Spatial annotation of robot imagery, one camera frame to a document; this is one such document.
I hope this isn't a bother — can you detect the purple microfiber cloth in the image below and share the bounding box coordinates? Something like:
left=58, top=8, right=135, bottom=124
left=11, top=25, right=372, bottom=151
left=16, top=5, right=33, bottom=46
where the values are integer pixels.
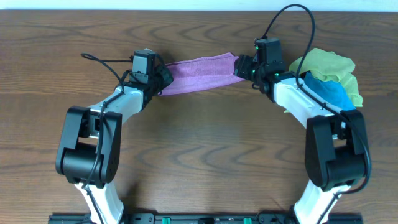
left=162, top=52, right=243, bottom=96

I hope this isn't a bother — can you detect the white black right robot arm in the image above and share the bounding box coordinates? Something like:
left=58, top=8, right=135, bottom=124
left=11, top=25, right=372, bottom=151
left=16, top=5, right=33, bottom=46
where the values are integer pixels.
left=234, top=55, right=371, bottom=223

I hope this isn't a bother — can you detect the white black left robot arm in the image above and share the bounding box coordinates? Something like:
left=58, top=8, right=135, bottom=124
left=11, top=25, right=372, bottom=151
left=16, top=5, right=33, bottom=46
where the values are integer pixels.
left=55, top=65, right=174, bottom=223

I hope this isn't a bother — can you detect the green microfiber cloth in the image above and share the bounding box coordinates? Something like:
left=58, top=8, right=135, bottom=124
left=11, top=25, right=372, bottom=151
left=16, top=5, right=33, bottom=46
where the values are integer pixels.
left=289, top=48, right=363, bottom=108

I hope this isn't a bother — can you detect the blue microfiber cloth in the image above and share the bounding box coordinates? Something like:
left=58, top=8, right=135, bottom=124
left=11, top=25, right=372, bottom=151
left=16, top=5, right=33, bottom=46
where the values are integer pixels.
left=303, top=72, right=356, bottom=110

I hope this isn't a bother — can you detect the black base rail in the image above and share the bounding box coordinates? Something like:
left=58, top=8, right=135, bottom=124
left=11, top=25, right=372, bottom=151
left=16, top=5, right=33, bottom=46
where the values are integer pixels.
left=48, top=213, right=363, bottom=224

